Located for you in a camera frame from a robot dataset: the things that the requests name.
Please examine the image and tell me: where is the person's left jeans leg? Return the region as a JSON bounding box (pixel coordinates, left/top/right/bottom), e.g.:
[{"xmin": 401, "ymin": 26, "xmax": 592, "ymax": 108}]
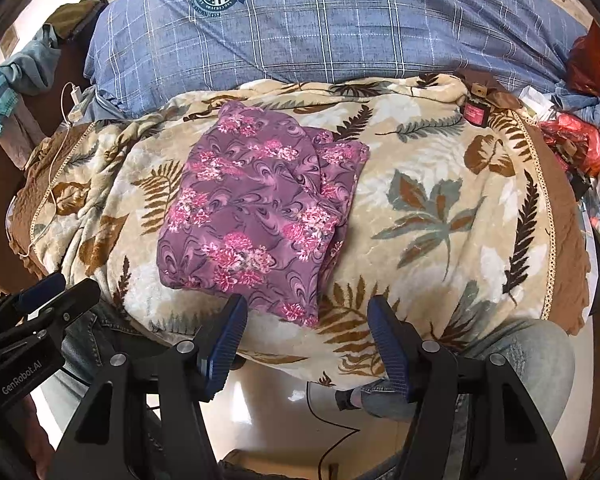
[{"xmin": 57, "ymin": 302, "xmax": 148, "ymax": 388}]

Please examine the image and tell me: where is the olive cloth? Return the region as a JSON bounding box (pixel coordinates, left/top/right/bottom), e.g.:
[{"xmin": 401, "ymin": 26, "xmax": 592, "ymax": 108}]
[{"xmin": 49, "ymin": 0, "xmax": 109, "ymax": 42}]

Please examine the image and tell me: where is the black floor cable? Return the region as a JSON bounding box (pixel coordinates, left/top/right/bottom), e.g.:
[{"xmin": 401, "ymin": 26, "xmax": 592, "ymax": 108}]
[{"xmin": 304, "ymin": 379, "xmax": 365, "ymax": 480}]

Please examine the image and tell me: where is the blue plaid duvet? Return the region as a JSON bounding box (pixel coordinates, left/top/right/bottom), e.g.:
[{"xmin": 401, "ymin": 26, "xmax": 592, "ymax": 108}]
[{"xmin": 83, "ymin": 0, "xmax": 590, "ymax": 117}]

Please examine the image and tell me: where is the white charger with cable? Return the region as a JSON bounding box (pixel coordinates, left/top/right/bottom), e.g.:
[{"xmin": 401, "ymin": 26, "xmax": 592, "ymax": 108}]
[{"xmin": 22, "ymin": 81, "xmax": 98, "ymax": 261}]

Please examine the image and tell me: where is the person's right jeans leg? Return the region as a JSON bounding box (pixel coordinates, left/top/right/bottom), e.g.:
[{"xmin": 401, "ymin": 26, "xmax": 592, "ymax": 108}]
[{"xmin": 336, "ymin": 316, "xmax": 577, "ymax": 422}]

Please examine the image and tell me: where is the person's jeans leg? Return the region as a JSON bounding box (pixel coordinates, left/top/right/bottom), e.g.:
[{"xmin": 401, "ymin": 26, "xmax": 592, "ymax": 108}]
[
  {"xmin": 336, "ymin": 316, "xmax": 577, "ymax": 422},
  {"xmin": 57, "ymin": 302, "xmax": 148, "ymax": 388}
]

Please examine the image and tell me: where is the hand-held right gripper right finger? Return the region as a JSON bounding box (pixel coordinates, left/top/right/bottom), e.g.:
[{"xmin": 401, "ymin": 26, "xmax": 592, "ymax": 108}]
[{"xmin": 367, "ymin": 294, "xmax": 569, "ymax": 480}]

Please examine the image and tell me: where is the small red box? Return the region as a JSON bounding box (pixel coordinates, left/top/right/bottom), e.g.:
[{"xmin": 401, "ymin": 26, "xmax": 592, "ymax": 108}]
[{"xmin": 458, "ymin": 96, "xmax": 492, "ymax": 127}]

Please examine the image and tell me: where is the purple floral garment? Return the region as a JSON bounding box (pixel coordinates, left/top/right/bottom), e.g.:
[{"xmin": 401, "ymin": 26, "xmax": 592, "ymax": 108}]
[{"xmin": 156, "ymin": 100, "xmax": 372, "ymax": 329}]

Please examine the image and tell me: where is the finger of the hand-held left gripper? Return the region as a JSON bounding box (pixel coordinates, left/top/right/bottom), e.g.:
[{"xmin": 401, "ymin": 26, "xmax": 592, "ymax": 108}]
[
  {"xmin": 0, "ymin": 278, "xmax": 102, "ymax": 356},
  {"xmin": 0, "ymin": 271, "xmax": 67, "ymax": 317}
]

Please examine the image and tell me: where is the grey teal hanging cloth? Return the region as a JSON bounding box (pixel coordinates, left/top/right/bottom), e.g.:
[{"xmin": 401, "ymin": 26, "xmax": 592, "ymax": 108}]
[{"xmin": 0, "ymin": 24, "xmax": 65, "ymax": 152}]

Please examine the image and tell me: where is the beige leaf-print blanket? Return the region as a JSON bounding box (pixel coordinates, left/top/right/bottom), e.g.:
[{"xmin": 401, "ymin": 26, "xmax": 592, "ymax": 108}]
[{"xmin": 6, "ymin": 73, "xmax": 595, "ymax": 392}]

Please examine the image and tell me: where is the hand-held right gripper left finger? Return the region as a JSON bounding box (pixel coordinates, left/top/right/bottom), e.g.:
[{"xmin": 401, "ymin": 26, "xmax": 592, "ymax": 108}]
[{"xmin": 47, "ymin": 293, "xmax": 250, "ymax": 480}]

